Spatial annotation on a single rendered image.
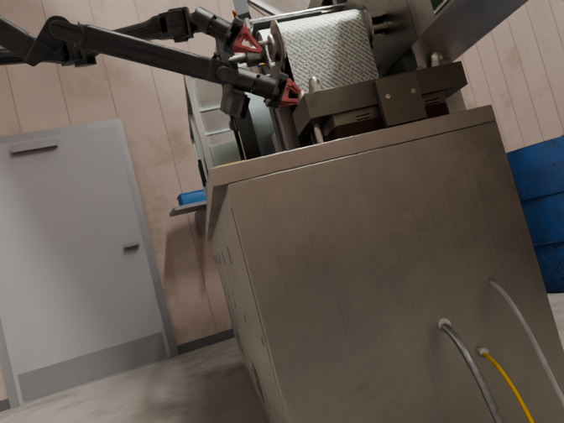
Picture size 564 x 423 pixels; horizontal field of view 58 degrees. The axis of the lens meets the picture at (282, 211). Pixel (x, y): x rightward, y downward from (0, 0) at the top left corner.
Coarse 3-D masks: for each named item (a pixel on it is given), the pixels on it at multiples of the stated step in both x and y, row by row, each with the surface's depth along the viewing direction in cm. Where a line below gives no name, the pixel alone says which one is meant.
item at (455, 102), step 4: (444, 60) 158; (448, 60) 158; (456, 92) 158; (460, 92) 158; (452, 96) 157; (456, 96) 157; (460, 96) 158; (448, 100) 157; (452, 100) 157; (456, 100) 157; (460, 100) 158; (448, 104) 157; (452, 104) 157; (456, 104) 157; (460, 104) 157; (464, 104) 158; (448, 108) 157; (452, 108) 157; (456, 108) 157; (460, 108) 157; (464, 108) 157; (448, 112) 157; (452, 112) 157
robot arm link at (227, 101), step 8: (216, 72) 127; (224, 72) 127; (232, 72) 128; (224, 80) 127; (232, 80) 129; (224, 88) 134; (224, 96) 133; (232, 96) 133; (240, 96) 132; (224, 104) 133; (232, 104) 133; (240, 104) 133; (248, 104) 136; (224, 112) 133; (232, 112) 133; (240, 112) 134
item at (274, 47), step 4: (268, 36) 142; (272, 36) 140; (276, 36) 140; (272, 40) 139; (276, 40) 139; (272, 44) 139; (276, 44) 139; (268, 48) 145; (272, 48) 140; (276, 48) 139; (272, 52) 141; (276, 52) 140; (272, 56) 142; (276, 56) 141; (272, 60) 144; (276, 60) 143
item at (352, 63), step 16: (336, 48) 139; (352, 48) 140; (368, 48) 140; (304, 64) 137; (320, 64) 138; (336, 64) 138; (352, 64) 139; (368, 64) 140; (304, 80) 136; (320, 80) 137; (336, 80) 138; (352, 80) 139
